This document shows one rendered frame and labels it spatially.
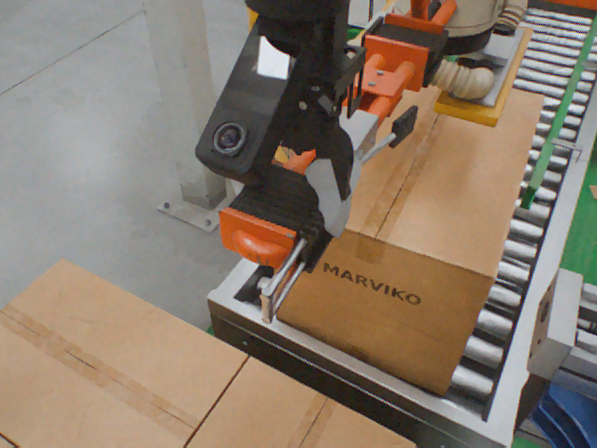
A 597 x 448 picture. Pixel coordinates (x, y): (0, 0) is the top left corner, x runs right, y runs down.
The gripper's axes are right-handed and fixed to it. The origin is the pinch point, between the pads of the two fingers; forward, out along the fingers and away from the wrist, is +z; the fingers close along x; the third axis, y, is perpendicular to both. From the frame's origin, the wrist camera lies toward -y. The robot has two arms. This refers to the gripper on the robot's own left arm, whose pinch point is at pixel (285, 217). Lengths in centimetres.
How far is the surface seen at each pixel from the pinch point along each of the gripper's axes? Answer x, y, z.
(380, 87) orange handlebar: -0.3, 23.1, -1.2
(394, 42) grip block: 1.2, 31.5, -2.7
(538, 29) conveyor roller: -10, 226, 73
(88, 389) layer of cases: 47, -2, 72
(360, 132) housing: -1.7, 13.6, -1.3
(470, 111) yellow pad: -8.9, 43.9, 11.5
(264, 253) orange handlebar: -0.7, -5.0, -0.4
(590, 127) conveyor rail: -38, 143, 66
